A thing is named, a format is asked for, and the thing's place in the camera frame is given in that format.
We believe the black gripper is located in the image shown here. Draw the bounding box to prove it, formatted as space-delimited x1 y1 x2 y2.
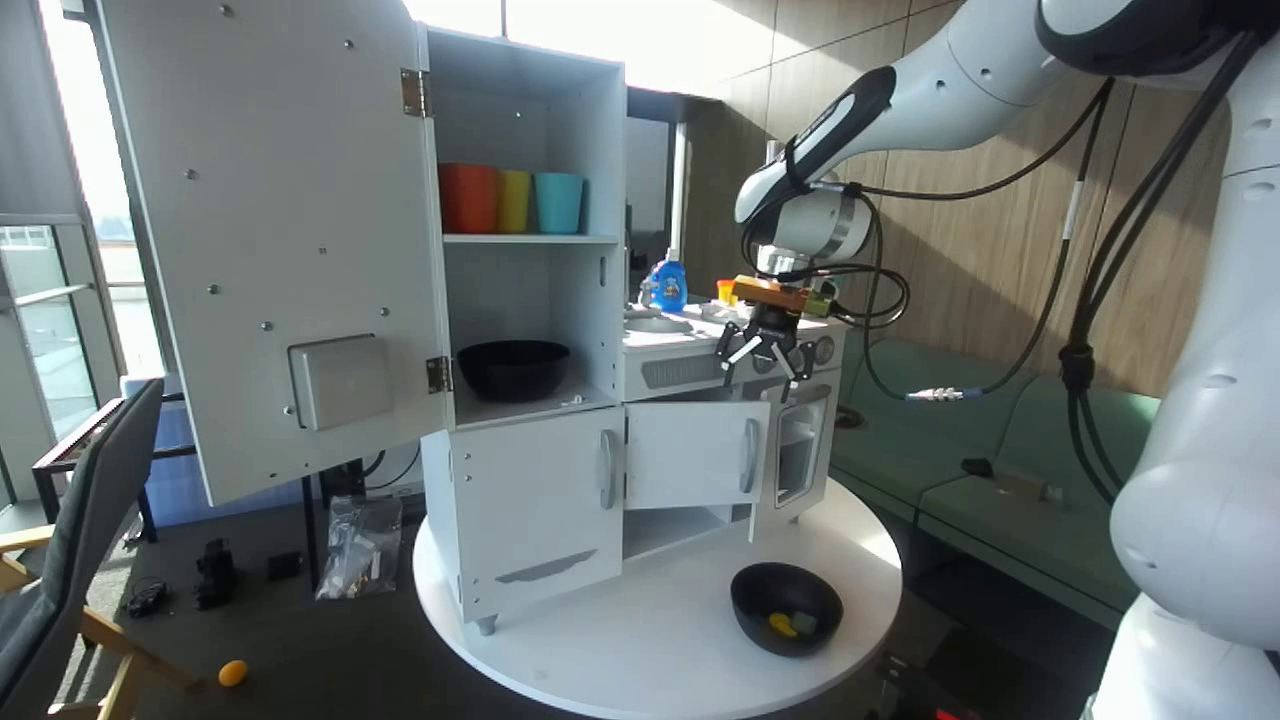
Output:
718 308 818 401

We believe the small white cabinet door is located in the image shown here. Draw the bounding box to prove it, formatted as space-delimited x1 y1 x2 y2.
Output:
619 395 778 518

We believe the black bowl with toys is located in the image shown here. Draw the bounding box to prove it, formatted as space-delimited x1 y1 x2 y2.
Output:
729 559 849 662

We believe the white oven door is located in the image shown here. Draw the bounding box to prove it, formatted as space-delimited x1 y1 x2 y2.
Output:
772 392 837 526

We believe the white toy kitchen cabinet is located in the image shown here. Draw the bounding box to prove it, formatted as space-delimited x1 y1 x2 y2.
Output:
418 25 853 638

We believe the wide white cabinet door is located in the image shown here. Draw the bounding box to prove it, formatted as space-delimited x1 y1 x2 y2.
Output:
446 403 633 603

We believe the tall white cabinet door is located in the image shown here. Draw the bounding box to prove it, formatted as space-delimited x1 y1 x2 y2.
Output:
92 0 458 512

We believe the blue plastic bottle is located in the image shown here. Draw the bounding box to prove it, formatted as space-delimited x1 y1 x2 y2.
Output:
636 255 694 321

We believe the wide black dish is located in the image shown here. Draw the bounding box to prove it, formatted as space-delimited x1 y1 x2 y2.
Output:
458 336 579 403

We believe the teal plastic cup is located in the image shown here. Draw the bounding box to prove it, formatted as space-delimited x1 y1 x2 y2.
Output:
533 168 593 239

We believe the green padded mat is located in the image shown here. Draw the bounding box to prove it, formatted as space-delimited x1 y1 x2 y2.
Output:
831 336 1166 633

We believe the yellow plastic cup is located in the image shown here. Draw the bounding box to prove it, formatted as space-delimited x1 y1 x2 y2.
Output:
498 168 542 239

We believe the round white table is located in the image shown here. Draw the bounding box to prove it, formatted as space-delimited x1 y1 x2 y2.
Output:
408 473 907 720

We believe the orange plastic cup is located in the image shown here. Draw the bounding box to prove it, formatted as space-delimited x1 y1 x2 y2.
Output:
437 160 509 239

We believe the clear plastic bag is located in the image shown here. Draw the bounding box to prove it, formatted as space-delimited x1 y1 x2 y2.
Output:
313 493 408 603

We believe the small black stand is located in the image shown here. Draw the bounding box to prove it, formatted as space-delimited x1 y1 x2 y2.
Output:
193 537 242 618

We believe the blue crate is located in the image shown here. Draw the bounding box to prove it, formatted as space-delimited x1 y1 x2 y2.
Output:
136 392 316 537

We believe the grey chair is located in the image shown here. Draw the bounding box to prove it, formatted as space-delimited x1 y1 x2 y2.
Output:
0 375 173 720

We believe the thin cable silver connector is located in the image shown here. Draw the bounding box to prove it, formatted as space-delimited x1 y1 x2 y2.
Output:
853 157 1085 414

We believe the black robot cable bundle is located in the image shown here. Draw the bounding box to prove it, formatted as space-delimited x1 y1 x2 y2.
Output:
1055 25 1273 512

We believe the light wooden frame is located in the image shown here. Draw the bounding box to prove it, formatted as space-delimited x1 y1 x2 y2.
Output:
0 526 176 720

